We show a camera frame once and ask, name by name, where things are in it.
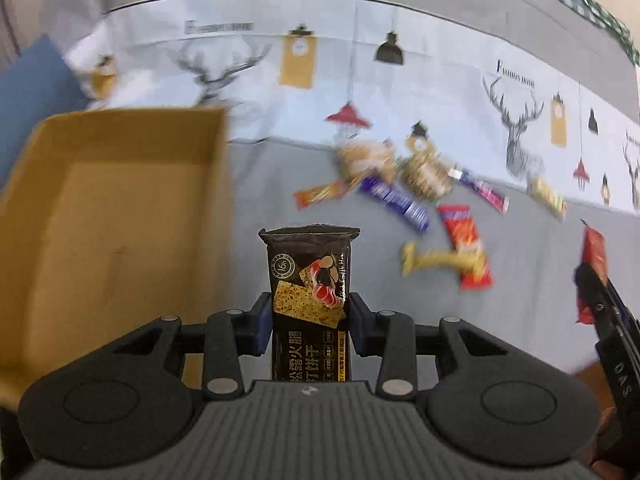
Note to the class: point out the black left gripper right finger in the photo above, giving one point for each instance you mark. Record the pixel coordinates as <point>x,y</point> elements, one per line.
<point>487,399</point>

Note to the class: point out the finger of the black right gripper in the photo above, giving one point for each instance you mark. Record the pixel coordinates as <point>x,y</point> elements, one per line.
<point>597,304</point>

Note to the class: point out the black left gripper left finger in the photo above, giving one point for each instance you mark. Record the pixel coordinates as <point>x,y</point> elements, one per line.
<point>138,395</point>

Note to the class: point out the purple chocolate bar wrapper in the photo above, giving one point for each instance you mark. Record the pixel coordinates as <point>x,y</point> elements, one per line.
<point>399,202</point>

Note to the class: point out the black cracker packet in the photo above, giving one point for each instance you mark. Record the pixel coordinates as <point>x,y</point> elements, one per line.
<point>309,274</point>

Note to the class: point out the clear bag of nut snacks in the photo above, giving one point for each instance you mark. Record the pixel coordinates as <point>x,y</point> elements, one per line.
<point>425,176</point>

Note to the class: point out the small red orange candy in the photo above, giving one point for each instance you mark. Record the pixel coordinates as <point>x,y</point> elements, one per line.
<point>332,191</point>

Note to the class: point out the clear bag of biscuits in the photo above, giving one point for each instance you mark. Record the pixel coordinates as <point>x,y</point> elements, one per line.
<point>357,159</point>

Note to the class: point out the yellow green snack packet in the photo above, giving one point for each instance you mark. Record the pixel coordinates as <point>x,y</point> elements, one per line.
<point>541,191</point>

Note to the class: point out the purple pink snack bar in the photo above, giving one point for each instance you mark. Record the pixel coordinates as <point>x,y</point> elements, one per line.
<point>496,200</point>

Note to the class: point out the red chip snack packet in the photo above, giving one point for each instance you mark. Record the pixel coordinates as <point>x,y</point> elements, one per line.
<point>462,230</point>

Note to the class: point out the brown cardboard box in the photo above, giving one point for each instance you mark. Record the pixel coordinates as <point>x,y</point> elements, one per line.
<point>110,219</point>

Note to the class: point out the printed sofa cover cloth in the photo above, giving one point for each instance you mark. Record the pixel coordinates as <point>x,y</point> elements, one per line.
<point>507,89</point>

